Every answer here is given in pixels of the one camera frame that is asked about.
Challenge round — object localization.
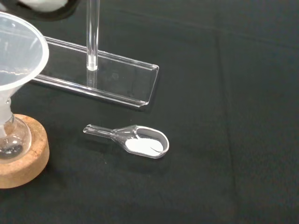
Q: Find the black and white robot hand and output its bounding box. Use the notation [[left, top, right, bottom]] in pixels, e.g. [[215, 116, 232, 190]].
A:
[[0, 0, 78, 23]]

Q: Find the clear plastic funnel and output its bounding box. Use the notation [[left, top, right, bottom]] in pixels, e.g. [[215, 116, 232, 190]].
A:
[[0, 11, 50, 132]]

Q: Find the clear funnel stand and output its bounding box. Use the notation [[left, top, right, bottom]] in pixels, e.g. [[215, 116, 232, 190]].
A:
[[29, 0, 160, 112]]

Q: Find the round-bottom glass flask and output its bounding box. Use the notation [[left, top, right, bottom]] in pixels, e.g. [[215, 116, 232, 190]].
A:
[[0, 98, 32, 160]]

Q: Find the black cloth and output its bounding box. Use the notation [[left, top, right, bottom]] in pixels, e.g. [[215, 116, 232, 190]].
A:
[[0, 0, 299, 224]]

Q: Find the cork ring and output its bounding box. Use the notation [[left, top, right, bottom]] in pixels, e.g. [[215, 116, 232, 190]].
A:
[[0, 114, 50, 189]]

